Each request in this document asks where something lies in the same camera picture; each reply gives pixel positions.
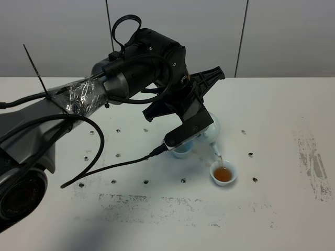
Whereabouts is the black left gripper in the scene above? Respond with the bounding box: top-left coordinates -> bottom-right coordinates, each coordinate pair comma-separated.
142,66 -> 226,123

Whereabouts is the light blue porcelain teapot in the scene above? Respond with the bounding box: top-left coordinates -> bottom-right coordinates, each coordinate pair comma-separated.
195,112 -> 222,158

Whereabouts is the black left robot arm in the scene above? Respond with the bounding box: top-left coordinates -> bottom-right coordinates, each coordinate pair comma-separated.
1,28 -> 225,229

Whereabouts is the far light blue teacup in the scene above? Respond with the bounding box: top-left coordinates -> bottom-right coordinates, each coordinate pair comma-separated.
172,140 -> 193,158

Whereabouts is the light blue teacup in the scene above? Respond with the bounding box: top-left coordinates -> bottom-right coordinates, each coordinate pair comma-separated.
172,140 -> 193,158
210,156 -> 237,186

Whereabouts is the near light blue teacup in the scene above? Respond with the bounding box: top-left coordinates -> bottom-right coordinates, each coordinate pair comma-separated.
210,156 -> 237,186

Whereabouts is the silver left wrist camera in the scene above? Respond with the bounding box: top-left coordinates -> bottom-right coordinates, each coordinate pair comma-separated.
164,101 -> 214,151

